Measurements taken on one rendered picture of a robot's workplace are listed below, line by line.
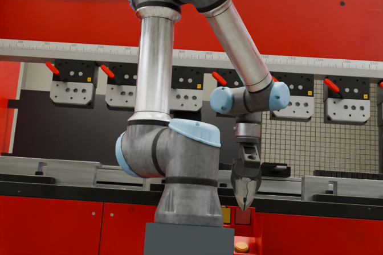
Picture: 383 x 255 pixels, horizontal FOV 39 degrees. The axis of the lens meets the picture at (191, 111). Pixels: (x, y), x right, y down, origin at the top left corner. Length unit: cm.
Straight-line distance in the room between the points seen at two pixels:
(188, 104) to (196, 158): 80
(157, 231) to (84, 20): 114
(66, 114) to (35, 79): 755
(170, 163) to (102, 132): 135
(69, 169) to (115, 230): 30
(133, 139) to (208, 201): 24
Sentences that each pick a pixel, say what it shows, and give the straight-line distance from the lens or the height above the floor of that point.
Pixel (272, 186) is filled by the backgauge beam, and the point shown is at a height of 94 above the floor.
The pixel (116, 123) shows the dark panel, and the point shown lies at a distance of 249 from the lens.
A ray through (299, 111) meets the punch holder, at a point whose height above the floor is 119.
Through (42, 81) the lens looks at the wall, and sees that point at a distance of 1005.
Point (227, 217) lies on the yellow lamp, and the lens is 170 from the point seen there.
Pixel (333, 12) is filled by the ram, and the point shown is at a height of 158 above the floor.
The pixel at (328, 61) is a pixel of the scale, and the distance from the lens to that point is 203.
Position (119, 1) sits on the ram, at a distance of 208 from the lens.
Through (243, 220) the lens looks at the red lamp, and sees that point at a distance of 170.
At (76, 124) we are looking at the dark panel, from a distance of 253.
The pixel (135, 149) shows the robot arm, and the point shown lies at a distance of 125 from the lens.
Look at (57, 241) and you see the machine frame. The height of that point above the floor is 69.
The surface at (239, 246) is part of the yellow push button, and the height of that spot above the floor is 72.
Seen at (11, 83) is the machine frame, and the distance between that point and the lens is 267.
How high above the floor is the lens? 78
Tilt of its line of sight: 12 degrees up
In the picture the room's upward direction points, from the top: 4 degrees clockwise
